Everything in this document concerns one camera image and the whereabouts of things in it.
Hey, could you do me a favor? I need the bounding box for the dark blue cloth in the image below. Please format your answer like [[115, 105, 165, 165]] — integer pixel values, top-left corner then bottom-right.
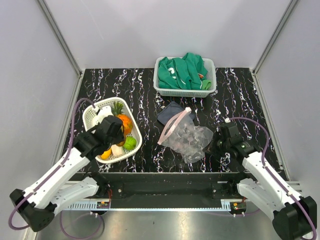
[[156, 101, 185, 126]]

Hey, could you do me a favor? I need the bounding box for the fake pineapple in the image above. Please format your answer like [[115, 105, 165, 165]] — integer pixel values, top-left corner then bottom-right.
[[111, 101, 133, 136]]

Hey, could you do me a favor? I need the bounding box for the fake orange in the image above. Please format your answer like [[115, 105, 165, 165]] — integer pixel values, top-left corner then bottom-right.
[[100, 149, 112, 161]]

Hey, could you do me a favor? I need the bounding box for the white perforated basket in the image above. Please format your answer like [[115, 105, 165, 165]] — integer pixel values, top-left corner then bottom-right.
[[82, 97, 142, 164]]

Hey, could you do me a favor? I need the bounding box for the grey plastic basket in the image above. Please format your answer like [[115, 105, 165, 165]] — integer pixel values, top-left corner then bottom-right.
[[153, 52, 217, 98]]

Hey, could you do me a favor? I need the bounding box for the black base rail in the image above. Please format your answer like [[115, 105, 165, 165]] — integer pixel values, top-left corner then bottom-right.
[[70, 172, 257, 211]]

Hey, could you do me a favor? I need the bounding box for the clear zip top bag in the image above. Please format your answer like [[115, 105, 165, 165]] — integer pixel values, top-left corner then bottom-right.
[[157, 107, 214, 164]]

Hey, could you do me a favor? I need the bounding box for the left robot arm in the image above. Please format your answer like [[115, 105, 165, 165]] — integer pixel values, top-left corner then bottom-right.
[[9, 115, 125, 232]]

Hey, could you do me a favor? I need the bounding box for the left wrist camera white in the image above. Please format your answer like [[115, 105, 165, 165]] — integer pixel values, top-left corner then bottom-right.
[[91, 105, 113, 126]]

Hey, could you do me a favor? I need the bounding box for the fake green fruit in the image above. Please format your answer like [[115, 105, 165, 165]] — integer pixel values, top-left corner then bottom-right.
[[123, 136, 137, 151]]

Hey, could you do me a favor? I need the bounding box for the green clothing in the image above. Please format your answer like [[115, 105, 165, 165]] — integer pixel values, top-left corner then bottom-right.
[[157, 52, 213, 91]]

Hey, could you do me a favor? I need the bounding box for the fake brown pastry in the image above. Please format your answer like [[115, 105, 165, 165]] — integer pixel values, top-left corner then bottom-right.
[[116, 140, 126, 147]]

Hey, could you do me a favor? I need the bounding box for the fake green onion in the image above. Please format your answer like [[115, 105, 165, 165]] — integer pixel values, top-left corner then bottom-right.
[[111, 144, 125, 158]]

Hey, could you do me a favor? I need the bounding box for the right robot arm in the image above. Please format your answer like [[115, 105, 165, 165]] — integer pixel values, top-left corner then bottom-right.
[[205, 121, 317, 240]]

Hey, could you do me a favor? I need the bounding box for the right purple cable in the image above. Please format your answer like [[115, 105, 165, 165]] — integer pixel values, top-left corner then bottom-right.
[[229, 116, 317, 238]]

